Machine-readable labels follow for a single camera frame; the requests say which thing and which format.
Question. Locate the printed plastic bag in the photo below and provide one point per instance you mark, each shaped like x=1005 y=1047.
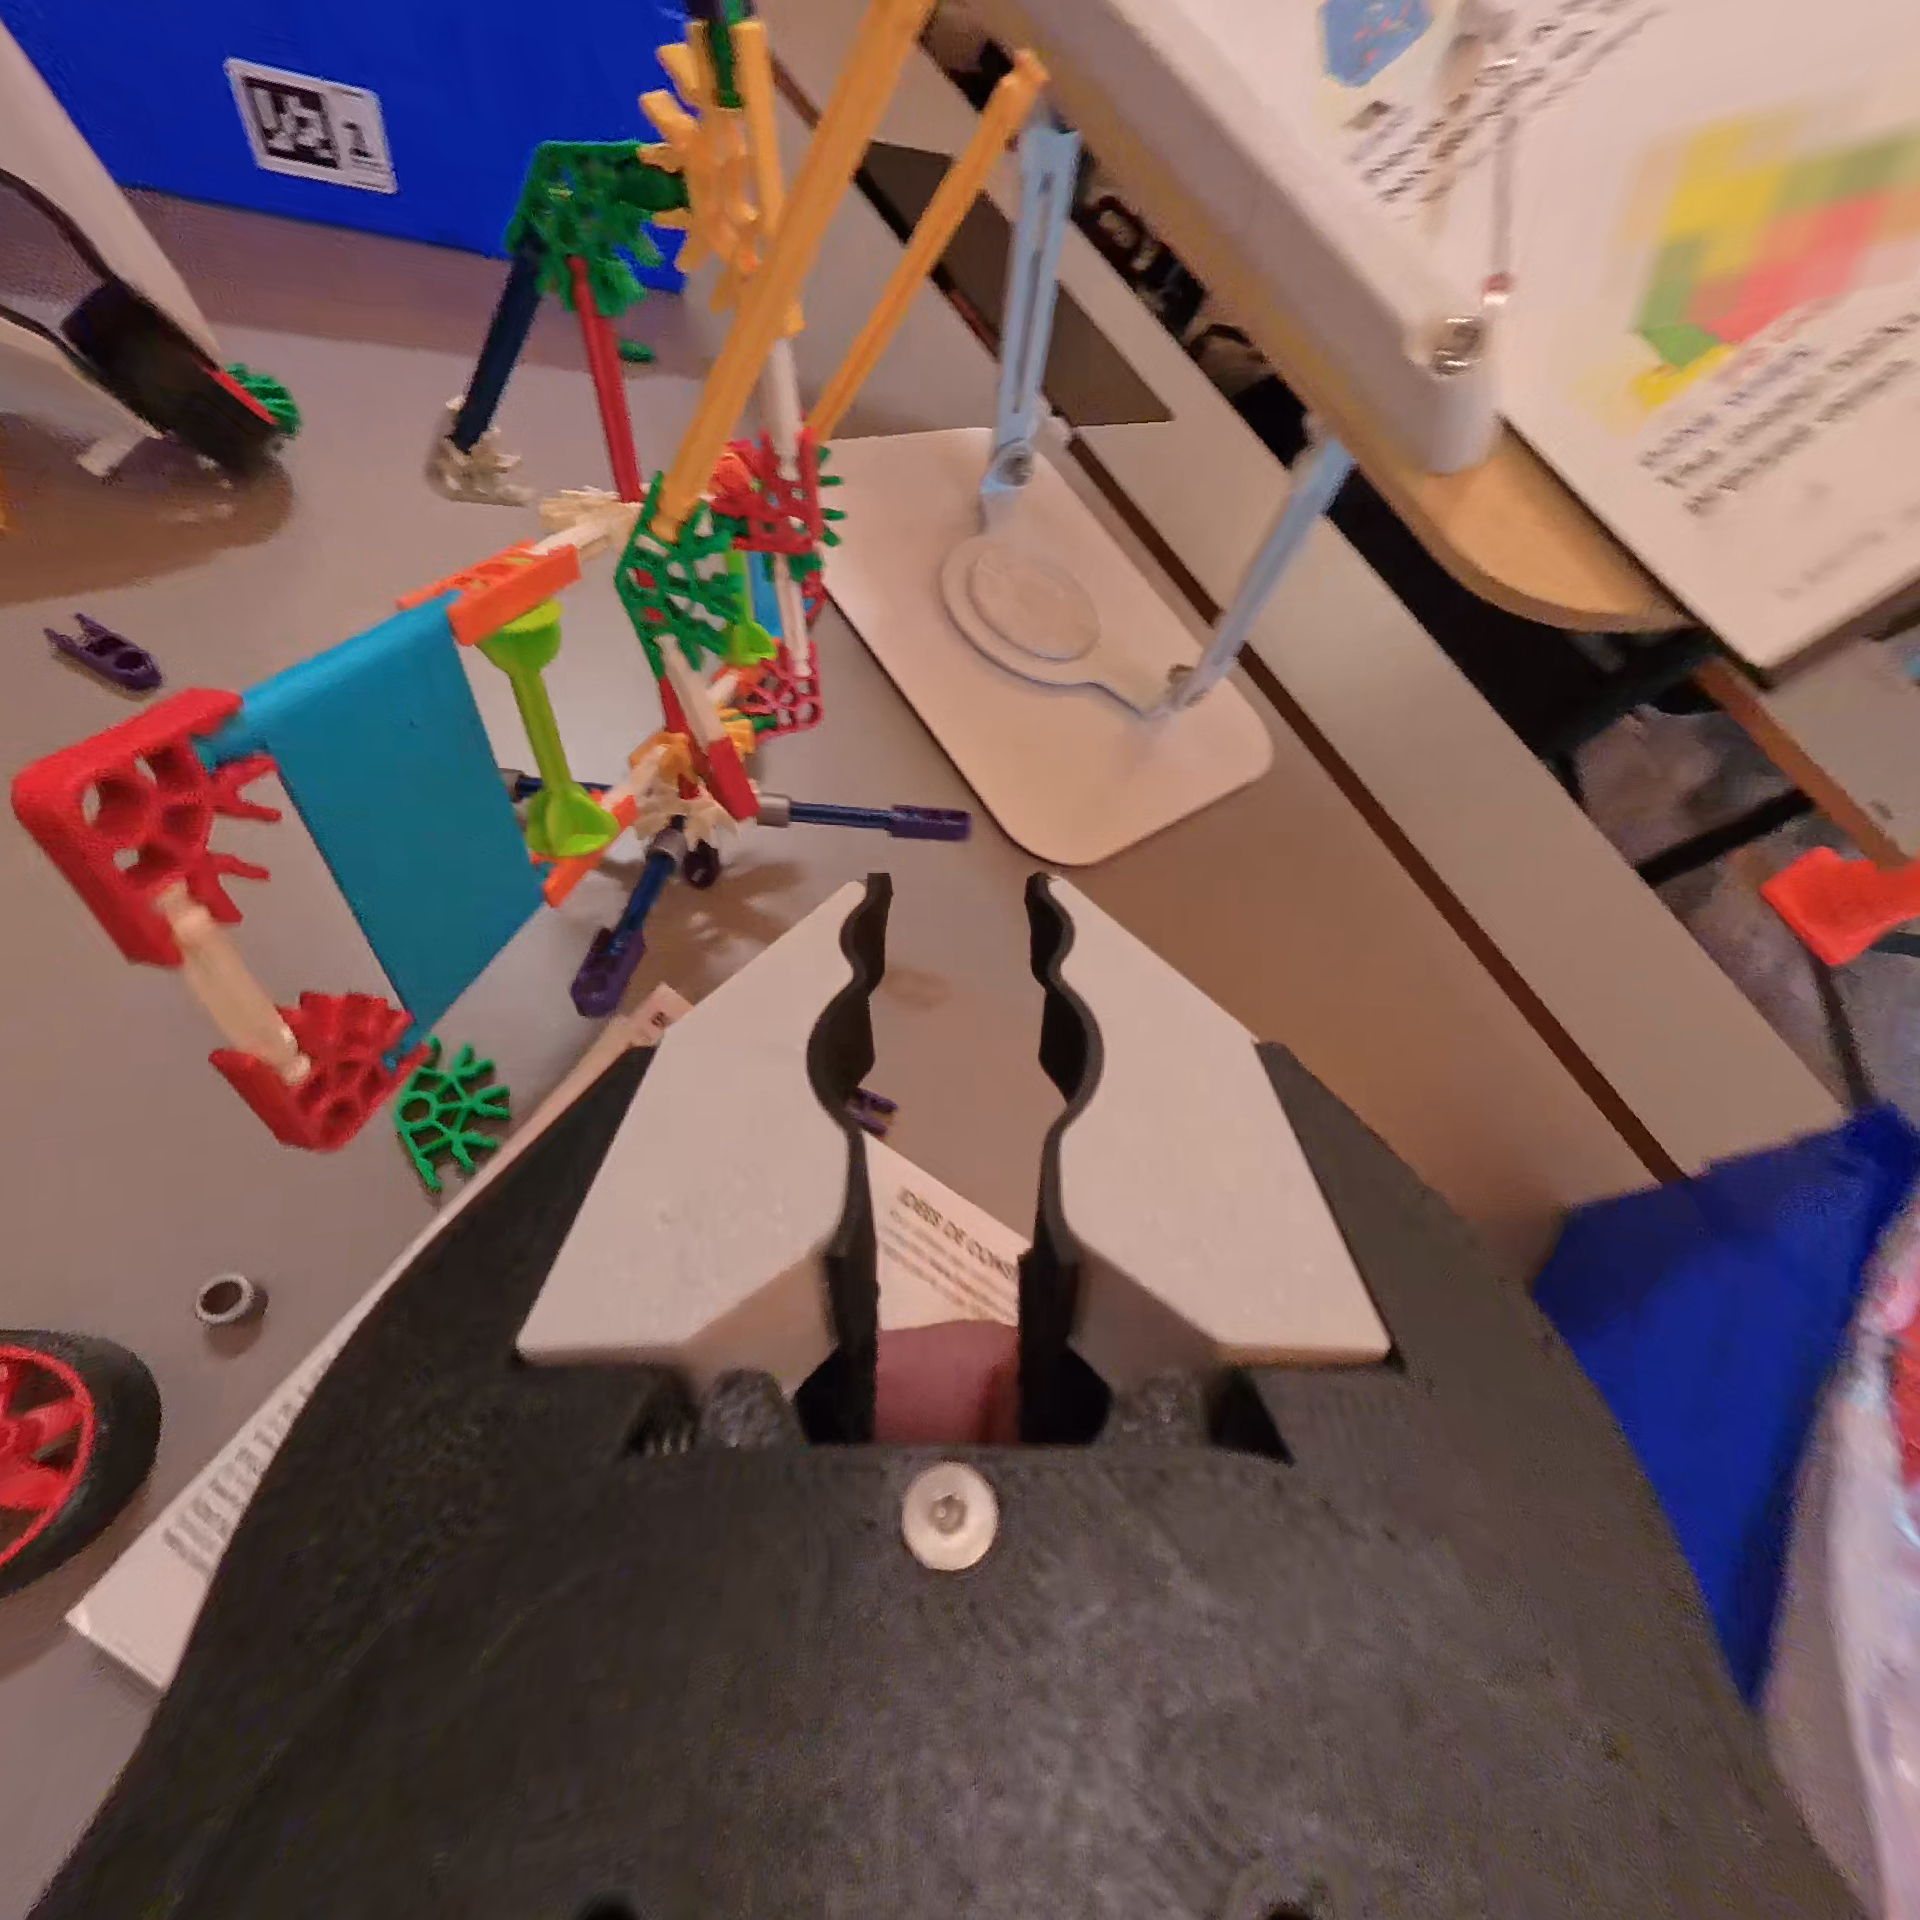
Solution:
x=1873 y=1649

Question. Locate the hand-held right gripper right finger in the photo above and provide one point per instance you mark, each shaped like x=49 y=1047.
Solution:
x=1215 y=1216

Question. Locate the small grey toy spacer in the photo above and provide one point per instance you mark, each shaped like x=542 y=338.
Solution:
x=228 y=1303

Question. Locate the orange traffic cone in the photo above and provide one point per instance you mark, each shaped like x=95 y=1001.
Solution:
x=1847 y=901

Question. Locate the white tilted reading stand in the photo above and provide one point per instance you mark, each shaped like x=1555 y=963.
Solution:
x=1110 y=751

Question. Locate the green toy connector piece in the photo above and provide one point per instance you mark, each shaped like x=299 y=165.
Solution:
x=449 y=1118
x=270 y=401

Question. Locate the colourful toy construction model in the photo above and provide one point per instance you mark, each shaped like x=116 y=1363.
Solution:
x=390 y=780

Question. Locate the folded instruction booklet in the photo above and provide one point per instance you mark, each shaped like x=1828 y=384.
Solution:
x=937 y=1238

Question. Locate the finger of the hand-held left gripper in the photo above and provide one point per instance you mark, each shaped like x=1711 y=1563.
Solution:
x=45 y=352
x=60 y=165

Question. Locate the blue plastic bin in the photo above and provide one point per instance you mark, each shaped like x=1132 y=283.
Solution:
x=1695 y=1348
x=481 y=121

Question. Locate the printed instruction sheet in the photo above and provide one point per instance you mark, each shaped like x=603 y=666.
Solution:
x=1798 y=452

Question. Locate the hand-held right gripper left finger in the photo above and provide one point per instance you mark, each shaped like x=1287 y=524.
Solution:
x=675 y=1199

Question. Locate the small purple toy connector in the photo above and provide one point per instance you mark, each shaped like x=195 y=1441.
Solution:
x=107 y=650

